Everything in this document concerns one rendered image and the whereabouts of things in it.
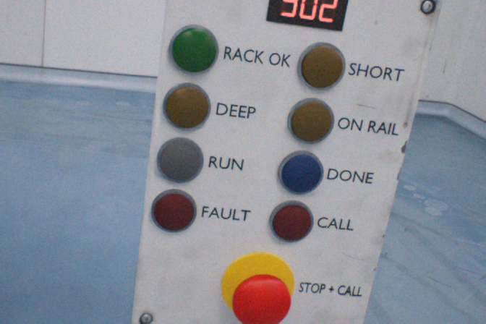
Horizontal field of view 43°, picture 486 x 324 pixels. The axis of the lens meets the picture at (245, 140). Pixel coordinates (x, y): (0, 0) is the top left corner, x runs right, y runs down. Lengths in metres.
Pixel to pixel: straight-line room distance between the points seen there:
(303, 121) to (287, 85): 0.02
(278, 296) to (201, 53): 0.17
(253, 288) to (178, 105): 0.13
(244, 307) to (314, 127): 0.13
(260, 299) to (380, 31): 0.19
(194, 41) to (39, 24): 3.88
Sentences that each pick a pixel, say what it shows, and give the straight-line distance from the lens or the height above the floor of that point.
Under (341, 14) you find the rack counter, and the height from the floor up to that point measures 1.08.
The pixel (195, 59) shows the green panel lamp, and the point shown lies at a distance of 0.37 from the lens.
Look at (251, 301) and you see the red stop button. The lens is 0.42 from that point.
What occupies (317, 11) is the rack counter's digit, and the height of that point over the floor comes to 1.08.
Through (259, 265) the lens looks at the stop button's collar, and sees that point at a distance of 0.43.
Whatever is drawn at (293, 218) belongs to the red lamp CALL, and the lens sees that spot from 0.41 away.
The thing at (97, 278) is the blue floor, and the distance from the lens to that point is 2.09.
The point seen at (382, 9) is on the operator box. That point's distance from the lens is 0.39.
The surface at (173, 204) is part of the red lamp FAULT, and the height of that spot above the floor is 0.94.
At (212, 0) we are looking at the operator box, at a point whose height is 1.07.
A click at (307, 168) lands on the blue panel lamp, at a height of 0.98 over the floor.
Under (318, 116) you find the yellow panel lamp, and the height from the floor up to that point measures 1.01.
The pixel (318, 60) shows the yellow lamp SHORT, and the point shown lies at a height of 1.05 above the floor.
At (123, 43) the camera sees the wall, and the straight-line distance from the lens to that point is 4.26.
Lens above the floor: 1.11
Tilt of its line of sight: 18 degrees down
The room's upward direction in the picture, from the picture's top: 9 degrees clockwise
